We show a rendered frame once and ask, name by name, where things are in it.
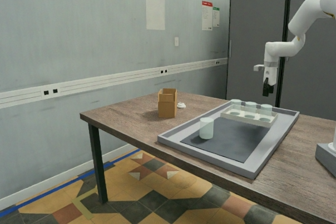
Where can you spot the brown cardboard box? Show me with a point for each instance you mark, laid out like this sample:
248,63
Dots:
167,102

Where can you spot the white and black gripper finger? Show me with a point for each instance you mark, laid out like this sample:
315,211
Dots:
271,88
266,88

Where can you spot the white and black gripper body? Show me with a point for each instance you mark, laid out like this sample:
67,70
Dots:
270,72

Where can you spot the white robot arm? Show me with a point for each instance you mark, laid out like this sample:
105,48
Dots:
306,15

